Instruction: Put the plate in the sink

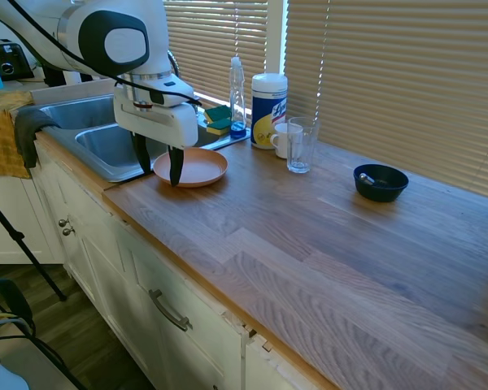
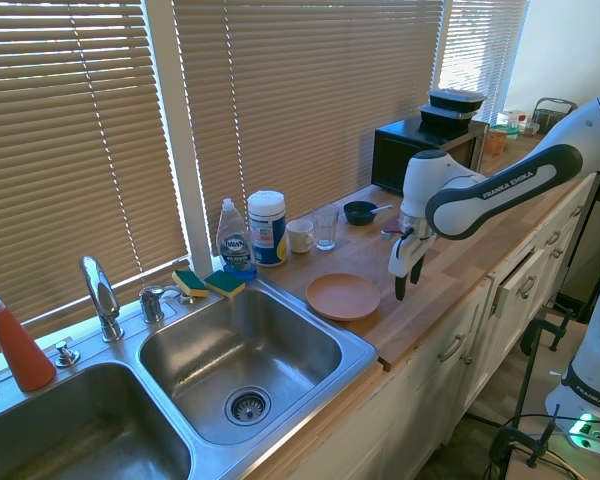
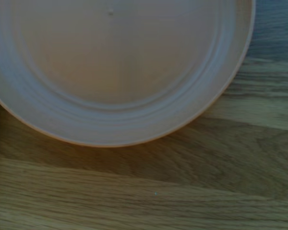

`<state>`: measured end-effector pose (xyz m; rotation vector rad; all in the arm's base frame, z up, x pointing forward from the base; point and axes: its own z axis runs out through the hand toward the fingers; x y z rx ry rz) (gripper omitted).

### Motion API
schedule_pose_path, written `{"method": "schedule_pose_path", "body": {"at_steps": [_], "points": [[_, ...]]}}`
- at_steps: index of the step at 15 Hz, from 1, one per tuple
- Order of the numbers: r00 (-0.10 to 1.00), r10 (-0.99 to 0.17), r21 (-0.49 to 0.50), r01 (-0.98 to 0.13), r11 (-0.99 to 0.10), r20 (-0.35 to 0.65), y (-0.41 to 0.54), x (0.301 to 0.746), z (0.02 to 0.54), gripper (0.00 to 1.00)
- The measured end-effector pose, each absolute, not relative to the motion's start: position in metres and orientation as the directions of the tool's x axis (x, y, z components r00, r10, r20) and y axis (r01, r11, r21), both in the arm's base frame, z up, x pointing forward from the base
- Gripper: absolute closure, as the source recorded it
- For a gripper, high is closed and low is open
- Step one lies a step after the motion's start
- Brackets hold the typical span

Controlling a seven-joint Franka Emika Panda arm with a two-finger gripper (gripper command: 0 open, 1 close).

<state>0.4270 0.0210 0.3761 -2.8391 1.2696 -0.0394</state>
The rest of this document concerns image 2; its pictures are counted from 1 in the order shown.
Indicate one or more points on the black clamp on stand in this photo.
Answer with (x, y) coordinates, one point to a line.
(547, 330)

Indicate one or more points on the clear drinking glass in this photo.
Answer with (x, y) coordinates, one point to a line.
(325, 227)

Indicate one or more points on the large black food container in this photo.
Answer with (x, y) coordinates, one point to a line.
(445, 119)

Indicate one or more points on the small glass jar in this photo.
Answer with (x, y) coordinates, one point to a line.
(531, 129)

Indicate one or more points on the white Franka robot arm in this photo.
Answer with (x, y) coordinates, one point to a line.
(505, 190)

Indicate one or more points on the yellow green sponge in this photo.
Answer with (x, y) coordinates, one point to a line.
(190, 283)
(225, 284)

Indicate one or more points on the medium beige window blind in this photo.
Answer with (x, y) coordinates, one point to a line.
(310, 100)

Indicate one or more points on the chrome soap dispenser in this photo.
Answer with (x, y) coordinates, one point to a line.
(152, 302)

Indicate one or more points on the orange plate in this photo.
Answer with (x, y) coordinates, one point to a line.
(343, 296)

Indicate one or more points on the black microwave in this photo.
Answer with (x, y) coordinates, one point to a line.
(405, 150)

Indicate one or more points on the silver spoon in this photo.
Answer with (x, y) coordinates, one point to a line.
(381, 208)

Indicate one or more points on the clear Dawn soap bottle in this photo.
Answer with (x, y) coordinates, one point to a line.
(236, 245)

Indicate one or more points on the wide beige window blind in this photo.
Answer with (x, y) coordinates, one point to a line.
(70, 150)

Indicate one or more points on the white kitchen cabinets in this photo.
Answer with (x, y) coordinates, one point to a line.
(455, 350)

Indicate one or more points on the chrome faucet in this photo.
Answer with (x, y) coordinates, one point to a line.
(101, 297)

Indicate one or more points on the white plastic container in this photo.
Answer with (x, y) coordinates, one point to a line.
(512, 117)

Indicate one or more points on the orange tub with green lid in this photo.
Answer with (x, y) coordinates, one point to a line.
(500, 140)

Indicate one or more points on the grey cutlery basket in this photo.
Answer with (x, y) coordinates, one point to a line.
(555, 115)

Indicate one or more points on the white mug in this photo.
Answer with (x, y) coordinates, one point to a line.
(298, 236)

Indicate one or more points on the small chrome sink knob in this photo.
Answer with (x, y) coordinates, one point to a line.
(67, 355)

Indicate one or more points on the white wipes canister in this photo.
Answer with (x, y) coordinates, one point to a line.
(267, 230)

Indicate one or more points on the stainless double sink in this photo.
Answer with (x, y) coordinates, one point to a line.
(190, 380)

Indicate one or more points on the black bowl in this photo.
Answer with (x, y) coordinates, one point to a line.
(359, 213)

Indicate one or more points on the small black food container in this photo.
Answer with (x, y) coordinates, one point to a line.
(456, 98)

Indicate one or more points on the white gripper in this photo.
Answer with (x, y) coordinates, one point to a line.
(402, 255)

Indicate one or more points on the narrow sunlit window blind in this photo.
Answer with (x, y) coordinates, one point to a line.
(480, 50)

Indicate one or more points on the orange spray bottle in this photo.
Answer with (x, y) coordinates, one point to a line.
(22, 350)

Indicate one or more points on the metal sink drain strainer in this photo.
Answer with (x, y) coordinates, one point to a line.
(247, 405)

